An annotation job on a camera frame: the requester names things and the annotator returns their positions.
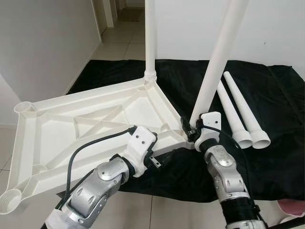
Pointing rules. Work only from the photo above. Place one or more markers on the white plastic table top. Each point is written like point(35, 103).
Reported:
point(62, 124)

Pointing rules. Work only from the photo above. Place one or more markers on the black metal table leg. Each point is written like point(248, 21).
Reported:
point(293, 222)

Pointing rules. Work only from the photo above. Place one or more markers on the white plastic table leg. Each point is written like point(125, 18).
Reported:
point(219, 57)
point(231, 112)
point(150, 38)
point(245, 107)

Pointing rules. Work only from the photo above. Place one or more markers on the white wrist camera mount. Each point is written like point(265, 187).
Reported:
point(209, 121)
point(143, 140)

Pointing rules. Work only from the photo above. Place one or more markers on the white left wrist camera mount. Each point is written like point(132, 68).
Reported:
point(143, 140)

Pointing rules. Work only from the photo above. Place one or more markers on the white door frame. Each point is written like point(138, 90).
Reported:
point(107, 12)

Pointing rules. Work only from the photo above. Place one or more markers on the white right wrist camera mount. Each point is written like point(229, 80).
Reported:
point(209, 121)

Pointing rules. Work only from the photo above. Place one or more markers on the pink round object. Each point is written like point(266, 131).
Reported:
point(291, 207)

